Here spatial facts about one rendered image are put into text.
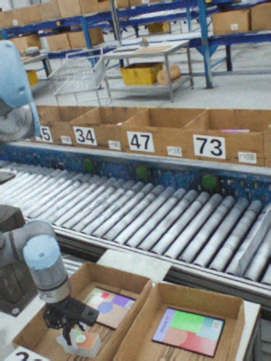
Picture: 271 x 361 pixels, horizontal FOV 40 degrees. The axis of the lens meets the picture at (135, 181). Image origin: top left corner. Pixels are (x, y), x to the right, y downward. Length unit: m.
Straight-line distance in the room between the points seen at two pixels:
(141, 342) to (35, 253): 0.45
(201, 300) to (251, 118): 1.09
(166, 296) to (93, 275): 0.31
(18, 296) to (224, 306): 0.75
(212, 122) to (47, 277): 1.38
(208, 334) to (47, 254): 0.53
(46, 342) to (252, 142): 1.15
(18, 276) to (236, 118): 1.31
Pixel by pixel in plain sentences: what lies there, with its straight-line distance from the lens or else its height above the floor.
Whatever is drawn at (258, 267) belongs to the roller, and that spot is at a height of 0.74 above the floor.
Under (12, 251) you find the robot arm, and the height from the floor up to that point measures 1.12.
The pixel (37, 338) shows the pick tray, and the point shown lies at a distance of 1.35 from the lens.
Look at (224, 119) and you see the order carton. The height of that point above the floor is 0.99.
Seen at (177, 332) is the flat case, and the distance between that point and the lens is 1.23.
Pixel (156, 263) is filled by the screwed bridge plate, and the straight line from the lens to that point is 1.49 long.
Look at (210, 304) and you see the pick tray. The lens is 1.25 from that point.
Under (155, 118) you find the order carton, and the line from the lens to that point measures 2.29.
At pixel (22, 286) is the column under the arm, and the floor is 0.80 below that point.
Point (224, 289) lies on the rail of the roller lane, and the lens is 1.42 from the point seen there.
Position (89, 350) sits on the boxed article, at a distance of 1.22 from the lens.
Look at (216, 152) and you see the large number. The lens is 1.83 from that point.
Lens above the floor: 1.71
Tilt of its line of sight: 27 degrees down
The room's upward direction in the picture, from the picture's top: 12 degrees counter-clockwise
